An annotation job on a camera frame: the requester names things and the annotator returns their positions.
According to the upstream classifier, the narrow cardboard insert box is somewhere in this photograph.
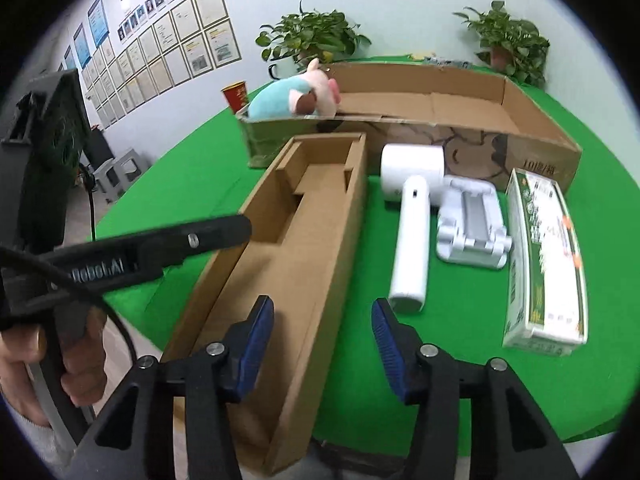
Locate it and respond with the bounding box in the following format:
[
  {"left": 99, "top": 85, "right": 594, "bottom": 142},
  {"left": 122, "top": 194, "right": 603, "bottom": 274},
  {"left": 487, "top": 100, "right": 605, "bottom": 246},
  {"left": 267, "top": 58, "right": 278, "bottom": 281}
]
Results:
[{"left": 160, "top": 132, "right": 368, "bottom": 476}]

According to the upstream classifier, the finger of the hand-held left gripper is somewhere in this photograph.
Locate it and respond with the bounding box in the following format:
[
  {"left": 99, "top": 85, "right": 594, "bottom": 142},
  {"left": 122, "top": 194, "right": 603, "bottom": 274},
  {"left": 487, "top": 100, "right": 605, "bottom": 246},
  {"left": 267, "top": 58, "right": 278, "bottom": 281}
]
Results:
[{"left": 135, "top": 214, "right": 252, "bottom": 281}]

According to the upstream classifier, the person's left forearm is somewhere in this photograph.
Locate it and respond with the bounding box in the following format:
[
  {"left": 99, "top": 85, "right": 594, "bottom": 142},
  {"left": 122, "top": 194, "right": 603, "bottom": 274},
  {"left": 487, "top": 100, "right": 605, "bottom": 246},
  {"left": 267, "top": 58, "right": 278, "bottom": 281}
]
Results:
[{"left": 10, "top": 407, "right": 81, "bottom": 467}]

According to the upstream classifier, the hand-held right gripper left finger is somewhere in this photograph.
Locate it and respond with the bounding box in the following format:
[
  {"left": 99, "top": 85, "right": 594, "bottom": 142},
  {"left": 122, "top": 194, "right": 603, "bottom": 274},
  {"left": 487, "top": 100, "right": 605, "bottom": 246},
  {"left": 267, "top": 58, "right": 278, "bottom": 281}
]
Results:
[{"left": 75, "top": 295, "right": 276, "bottom": 480}]

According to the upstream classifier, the pink pig plush toy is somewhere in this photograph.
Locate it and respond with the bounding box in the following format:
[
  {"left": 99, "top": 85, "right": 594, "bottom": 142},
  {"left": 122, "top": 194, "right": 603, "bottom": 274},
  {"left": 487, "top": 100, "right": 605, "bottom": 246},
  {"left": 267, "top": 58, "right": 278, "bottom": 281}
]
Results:
[{"left": 248, "top": 57, "right": 342, "bottom": 120}]

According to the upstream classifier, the row of blue wall posters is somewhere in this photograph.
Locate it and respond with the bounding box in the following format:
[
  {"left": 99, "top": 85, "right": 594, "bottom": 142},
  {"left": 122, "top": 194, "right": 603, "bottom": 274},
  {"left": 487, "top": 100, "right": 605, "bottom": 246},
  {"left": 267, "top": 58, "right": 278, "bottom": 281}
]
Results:
[{"left": 64, "top": 0, "right": 111, "bottom": 72}]

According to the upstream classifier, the white hair dryer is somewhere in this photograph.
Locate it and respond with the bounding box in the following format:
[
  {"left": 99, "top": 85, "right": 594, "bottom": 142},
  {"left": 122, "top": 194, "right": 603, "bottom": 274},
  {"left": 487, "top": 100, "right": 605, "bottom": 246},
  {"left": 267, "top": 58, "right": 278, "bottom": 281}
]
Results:
[{"left": 381, "top": 143, "right": 446, "bottom": 315}]

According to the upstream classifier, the wall of framed certificates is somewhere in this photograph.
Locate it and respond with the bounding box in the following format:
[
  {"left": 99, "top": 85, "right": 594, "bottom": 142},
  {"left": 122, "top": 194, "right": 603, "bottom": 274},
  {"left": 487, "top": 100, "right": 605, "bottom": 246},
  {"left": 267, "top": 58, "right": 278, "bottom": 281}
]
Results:
[{"left": 82, "top": 0, "right": 243, "bottom": 131}]

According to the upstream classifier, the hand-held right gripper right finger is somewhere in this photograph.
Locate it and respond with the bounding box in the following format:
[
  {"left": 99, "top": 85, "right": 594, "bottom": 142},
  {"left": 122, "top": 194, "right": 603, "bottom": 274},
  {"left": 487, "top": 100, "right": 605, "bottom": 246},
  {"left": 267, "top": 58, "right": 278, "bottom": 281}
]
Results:
[{"left": 371, "top": 297, "right": 581, "bottom": 480}]

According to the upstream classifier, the person's left hand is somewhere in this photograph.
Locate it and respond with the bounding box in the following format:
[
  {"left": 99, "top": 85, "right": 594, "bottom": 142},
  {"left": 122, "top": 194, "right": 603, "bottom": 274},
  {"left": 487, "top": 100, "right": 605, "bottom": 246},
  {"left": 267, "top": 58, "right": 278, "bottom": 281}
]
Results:
[{"left": 0, "top": 307, "right": 108, "bottom": 428}]

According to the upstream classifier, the green and white carton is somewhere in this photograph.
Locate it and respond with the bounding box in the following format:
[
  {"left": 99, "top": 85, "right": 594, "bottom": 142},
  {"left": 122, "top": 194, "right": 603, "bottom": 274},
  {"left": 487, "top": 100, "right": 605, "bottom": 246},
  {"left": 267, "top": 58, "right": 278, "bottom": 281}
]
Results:
[{"left": 501, "top": 167, "right": 588, "bottom": 357}]

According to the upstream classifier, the grey plastic stool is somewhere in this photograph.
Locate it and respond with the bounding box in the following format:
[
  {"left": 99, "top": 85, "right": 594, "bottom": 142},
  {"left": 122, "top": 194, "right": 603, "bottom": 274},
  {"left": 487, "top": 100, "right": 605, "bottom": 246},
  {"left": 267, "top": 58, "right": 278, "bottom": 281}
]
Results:
[{"left": 92, "top": 147, "right": 151, "bottom": 204}]

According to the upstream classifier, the red paper cup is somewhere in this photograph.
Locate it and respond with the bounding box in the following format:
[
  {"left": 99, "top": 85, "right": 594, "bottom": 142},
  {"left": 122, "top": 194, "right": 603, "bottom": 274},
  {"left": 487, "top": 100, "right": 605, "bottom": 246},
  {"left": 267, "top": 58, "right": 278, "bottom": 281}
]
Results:
[{"left": 221, "top": 81, "right": 249, "bottom": 115}]

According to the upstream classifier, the bushy potted plant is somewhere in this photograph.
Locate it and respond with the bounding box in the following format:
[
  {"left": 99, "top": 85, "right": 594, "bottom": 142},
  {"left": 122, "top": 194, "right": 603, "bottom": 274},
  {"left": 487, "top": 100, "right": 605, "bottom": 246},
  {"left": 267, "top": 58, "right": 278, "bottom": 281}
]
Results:
[{"left": 256, "top": 0, "right": 372, "bottom": 68}]

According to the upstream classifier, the large cardboard box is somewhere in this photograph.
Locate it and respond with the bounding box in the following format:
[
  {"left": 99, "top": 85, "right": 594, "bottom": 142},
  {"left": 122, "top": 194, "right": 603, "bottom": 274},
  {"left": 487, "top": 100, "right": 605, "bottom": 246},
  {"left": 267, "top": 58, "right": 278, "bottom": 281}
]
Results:
[{"left": 236, "top": 62, "right": 583, "bottom": 193}]

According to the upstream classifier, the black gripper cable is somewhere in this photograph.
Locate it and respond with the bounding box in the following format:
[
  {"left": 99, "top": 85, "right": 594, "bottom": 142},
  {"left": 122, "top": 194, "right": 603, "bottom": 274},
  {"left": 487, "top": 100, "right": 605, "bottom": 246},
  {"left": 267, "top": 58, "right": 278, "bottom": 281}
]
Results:
[{"left": 0, "top": 244, "right": 138, "bottom": 366}]

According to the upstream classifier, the potted plant in brown pot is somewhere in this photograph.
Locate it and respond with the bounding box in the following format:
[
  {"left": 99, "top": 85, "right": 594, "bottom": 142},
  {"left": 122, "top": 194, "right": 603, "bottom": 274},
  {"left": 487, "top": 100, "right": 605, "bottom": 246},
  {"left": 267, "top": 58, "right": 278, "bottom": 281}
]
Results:
[{"left": 452, "top": 0, "right": 551, "bottom": 88}]

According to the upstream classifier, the white enamel mug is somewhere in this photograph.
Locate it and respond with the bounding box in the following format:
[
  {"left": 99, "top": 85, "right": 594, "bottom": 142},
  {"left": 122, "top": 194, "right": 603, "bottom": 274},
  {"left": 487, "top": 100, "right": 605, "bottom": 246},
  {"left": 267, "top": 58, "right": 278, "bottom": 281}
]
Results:
[{"left": 268, "top": 61, "right": 301, "bottom": 82}]

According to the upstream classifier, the black monitor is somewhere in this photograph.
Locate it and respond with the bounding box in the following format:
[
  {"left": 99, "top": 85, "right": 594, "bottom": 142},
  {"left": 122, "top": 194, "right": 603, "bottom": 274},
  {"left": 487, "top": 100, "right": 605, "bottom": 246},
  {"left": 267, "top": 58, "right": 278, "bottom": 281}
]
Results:
[{"left": 82, "top": 127, "right": 115, "bottom": 166}]

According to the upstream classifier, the black equipment frame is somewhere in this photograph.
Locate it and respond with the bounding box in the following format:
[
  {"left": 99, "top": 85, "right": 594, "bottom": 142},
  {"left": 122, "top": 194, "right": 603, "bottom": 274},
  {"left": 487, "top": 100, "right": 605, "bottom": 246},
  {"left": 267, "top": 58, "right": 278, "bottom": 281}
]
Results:
[{"left": 0, "top": 67, "right": 93, "bottom": 256}]

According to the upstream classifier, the white plastic holder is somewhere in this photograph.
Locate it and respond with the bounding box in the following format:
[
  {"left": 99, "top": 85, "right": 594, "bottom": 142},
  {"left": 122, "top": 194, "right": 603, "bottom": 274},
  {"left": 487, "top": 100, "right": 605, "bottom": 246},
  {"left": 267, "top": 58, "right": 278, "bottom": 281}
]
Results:
[{"left": 436, "top": 175, "right": 514, "bottom": 271}]

